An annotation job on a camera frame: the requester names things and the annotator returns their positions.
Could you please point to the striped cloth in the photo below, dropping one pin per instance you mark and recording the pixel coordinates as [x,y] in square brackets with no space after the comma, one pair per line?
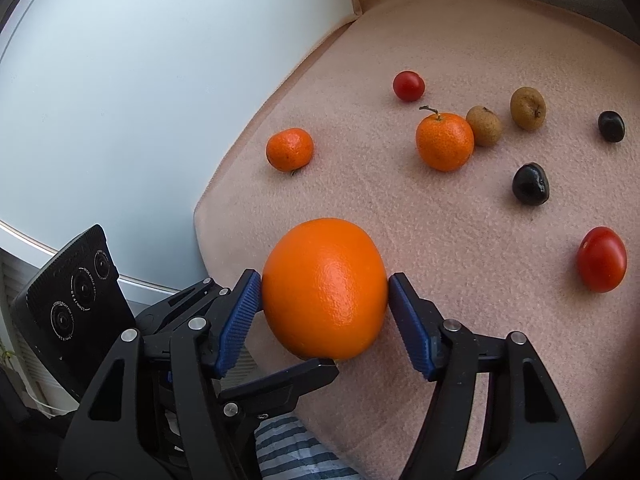
[295,450]

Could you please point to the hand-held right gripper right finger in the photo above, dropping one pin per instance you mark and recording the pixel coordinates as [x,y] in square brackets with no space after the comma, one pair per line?
[410,320]

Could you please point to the round red cherry tomato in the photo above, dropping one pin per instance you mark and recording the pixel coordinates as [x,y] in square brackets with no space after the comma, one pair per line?
[408,86]

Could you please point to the large smooth orange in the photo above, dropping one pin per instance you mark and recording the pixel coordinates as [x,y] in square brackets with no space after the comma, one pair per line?
[325,290]

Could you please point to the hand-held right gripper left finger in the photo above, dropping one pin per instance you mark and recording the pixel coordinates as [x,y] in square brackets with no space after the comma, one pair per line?
[237,320]

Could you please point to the small orange mandarin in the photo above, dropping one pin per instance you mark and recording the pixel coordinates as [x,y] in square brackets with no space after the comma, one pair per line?
[445,140]
[289,150]

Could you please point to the brown longan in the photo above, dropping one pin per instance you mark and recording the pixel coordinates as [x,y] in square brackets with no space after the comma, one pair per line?
[527,108]
[484,126]

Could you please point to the oval red cherry tomato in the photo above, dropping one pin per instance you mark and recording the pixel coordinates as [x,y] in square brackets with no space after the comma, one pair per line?
[601,260]

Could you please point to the pink blanket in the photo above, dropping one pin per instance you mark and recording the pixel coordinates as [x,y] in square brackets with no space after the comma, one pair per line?
[400,210]

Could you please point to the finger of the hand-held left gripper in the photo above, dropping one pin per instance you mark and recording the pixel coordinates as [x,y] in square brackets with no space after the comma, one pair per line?
[175,305]
[290,385]

